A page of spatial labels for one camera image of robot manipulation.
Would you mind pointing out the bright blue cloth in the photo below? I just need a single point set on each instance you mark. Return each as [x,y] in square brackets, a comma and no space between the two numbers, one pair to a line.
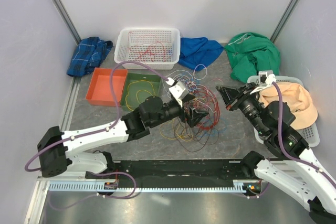
[198,53]

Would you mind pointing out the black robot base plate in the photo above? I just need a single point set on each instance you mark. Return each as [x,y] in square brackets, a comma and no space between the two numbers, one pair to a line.
[188,172]

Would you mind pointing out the blue plaid cloth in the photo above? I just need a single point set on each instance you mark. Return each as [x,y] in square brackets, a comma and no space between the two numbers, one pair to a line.
[89,54]

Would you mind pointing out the orange plastic tray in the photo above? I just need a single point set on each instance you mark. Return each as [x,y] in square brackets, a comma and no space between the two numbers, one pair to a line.
[99,91]

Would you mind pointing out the white perforated basket rear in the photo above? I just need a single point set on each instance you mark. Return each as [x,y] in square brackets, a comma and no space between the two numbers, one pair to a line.
[158,48]

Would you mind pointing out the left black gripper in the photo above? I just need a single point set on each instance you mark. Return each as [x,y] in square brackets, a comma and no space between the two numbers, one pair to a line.
[195,117]

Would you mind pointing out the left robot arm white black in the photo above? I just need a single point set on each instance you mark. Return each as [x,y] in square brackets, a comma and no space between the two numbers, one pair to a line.
[67,150]

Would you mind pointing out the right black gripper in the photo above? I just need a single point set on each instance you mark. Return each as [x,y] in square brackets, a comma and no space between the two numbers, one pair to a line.
[231,96]

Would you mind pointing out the white perforated basket right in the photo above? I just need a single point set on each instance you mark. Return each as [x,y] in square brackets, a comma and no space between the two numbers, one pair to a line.
[310,134]

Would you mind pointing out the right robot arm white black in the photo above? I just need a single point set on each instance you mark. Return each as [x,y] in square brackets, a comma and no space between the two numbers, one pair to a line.
[316,191]

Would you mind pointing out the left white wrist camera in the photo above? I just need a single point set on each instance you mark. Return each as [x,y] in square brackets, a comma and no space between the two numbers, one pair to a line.
[179,91]

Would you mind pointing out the peach bucket hat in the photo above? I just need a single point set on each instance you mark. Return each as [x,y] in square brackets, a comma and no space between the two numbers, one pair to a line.
[300,103]

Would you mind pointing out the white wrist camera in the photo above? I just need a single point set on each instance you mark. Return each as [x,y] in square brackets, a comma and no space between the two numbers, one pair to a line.
[179,91]
[265,80]

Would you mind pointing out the green garment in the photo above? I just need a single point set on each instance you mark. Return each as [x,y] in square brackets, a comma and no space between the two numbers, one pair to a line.
[249,53]

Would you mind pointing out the slotted cable duct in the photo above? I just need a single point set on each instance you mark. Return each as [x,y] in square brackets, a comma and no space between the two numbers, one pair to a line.
[103,187]

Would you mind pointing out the green plastic tray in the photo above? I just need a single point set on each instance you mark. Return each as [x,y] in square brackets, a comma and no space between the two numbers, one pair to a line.
[137,88]

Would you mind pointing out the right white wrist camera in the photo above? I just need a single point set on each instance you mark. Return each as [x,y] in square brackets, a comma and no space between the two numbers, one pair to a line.
[265,80]

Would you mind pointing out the white perforated basket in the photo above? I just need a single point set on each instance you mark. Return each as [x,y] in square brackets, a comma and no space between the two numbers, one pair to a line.
[310,134]
[158,48]

